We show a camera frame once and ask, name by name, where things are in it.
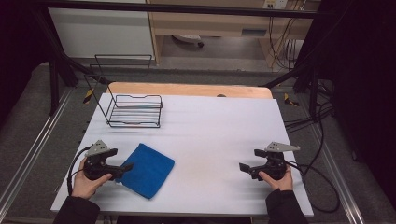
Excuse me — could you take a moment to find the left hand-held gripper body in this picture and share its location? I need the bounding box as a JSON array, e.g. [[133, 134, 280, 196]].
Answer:
[[82, 139, 120, 181]]

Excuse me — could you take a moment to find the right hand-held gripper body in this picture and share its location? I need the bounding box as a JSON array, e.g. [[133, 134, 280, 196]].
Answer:
[[248, 141, 302, 182]]

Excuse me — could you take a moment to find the blue towel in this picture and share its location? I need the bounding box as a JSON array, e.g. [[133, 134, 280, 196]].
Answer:
[[115, 143, 176, 200]]

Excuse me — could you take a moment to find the black wire rack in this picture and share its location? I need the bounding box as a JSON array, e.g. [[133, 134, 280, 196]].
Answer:
[[83, 54, 163, 129]]

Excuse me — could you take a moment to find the person's right hand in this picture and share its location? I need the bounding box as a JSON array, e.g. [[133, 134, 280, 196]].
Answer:
[[259, 165, 294, 192]]

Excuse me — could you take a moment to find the person's left hand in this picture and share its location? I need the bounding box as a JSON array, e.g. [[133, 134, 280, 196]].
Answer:
[[71, 157, 113, 201]]

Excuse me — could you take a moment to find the white table cover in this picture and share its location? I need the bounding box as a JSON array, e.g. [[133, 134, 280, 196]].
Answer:
[[50, 92, 315, 217]]

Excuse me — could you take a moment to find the yellow black tape strip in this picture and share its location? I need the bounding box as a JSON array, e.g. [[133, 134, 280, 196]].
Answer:
[[283, 92, 301, 107], [82, 88, 95, 105]]

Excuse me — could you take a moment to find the wooden table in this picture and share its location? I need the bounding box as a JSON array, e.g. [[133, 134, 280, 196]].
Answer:
[[106, 81, 275, 100]]

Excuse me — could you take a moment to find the white cabinet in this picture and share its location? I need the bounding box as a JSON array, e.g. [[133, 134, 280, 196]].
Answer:
[[48, 0, 156, 60]]

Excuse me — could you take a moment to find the wooden desk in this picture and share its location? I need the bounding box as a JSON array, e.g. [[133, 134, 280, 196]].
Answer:
[[146, 0, 321, 68]]

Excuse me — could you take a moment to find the white power strip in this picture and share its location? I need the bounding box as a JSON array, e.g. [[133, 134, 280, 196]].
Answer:
[[172, 34, 205, 49]]

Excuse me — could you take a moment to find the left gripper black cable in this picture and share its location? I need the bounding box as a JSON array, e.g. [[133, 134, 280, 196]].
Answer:
[[66, 145, 94, 197]]

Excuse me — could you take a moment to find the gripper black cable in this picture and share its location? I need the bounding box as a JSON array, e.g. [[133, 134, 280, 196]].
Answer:
[[285, 160, 341, 215], [66, 145, 94, 197]]

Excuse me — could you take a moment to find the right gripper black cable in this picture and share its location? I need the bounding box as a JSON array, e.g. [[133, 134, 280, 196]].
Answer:
[[285, 160, 341, 215]]

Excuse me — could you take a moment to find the aluminium rail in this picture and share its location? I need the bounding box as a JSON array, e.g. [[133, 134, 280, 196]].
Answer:
[[307, 122, 366, 224], [0, 88, 76, 213]]

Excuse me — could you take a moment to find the bundle of hanging cables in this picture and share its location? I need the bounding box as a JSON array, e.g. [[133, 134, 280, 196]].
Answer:
[[268, 0, 307, 71]]

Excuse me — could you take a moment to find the white wall socket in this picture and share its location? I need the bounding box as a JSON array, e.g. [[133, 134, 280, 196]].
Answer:
[[262, 0, 289, 10]]

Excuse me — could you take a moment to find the black metal frame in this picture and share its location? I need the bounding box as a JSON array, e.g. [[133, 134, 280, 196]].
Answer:
[[29, 0, 328, 122]]

